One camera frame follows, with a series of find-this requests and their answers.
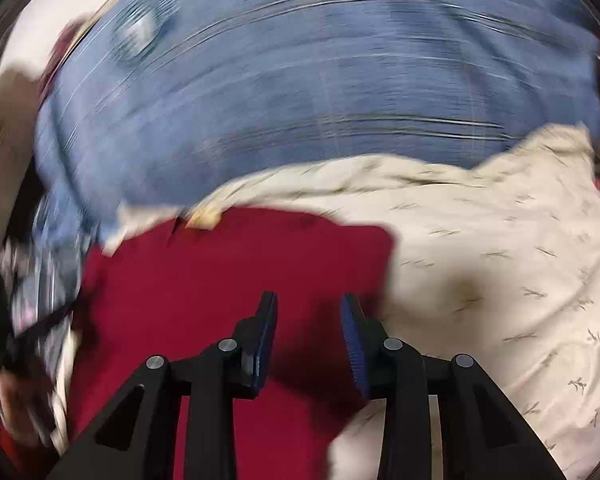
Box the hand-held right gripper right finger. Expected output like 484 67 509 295
341 292 568 480

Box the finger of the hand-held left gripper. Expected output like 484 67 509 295
0 267 78 378

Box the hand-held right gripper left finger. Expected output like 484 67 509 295
45 290 279 480

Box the red garment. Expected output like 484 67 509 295
69 205 397 480

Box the grey star-print quilt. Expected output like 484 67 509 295
0 195 103 356

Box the cream leaf-print bed sheet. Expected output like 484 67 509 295
102 124 600 480

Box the brown striped cushion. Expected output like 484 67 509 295
0 67 43 361

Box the blue plaid pillow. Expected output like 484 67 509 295
32 0 600 253

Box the maroon patterned cloth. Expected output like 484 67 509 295
39 14 98 98

